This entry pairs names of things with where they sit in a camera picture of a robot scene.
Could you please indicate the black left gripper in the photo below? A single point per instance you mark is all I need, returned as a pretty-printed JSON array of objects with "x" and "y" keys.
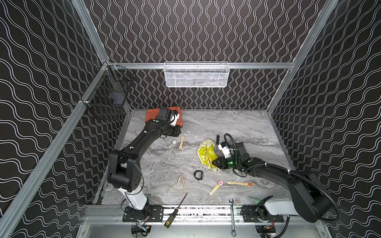
[{"x": 174, "y": 130}]

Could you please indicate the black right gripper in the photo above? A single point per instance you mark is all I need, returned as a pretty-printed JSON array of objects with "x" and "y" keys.
[{"x": 221, "y": 161}]

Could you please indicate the yellow green white towel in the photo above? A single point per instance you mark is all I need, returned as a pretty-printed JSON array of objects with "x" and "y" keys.
[{"x": 207, "y": 155}]

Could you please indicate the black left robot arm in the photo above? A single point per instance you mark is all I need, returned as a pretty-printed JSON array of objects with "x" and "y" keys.
[{"x": 124, "y": 172}]

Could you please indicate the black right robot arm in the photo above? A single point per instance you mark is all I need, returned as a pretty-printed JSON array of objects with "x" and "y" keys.
[{"x": 309, "y": 199}]

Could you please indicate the red plastic tool case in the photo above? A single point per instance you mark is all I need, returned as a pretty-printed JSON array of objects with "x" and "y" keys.
[{"x": 153, "y": 113}]

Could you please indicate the silver combination wrench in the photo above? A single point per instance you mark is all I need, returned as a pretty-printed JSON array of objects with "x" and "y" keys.
[{"x": 233, "y": 232}]

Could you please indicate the black yellow screwdriver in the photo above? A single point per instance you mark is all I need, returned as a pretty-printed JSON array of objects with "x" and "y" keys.
[{"x": 173, "y": 215}]

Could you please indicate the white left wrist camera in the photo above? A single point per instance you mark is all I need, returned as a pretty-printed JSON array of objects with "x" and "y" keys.
[{"x": 175, "y": 115}]

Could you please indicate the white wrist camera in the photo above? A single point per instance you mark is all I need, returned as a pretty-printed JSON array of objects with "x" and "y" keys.
[
  {"x": 225, "y": 149},
  {"x": 175, "y": 115}
]

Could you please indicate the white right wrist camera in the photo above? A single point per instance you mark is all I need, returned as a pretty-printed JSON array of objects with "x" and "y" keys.
[{"x": 225, "y": 149}]

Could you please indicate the yellow strap red dial watch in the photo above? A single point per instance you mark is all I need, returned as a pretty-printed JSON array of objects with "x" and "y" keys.
[{"x": 219, "y": 184}]

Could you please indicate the orange strap watch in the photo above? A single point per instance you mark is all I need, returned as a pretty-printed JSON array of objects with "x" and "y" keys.
[{"x": 248, "y": 184}]

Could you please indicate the black wire basket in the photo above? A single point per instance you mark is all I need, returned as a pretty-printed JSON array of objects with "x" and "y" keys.
[{"x": 109, "y": 100}]

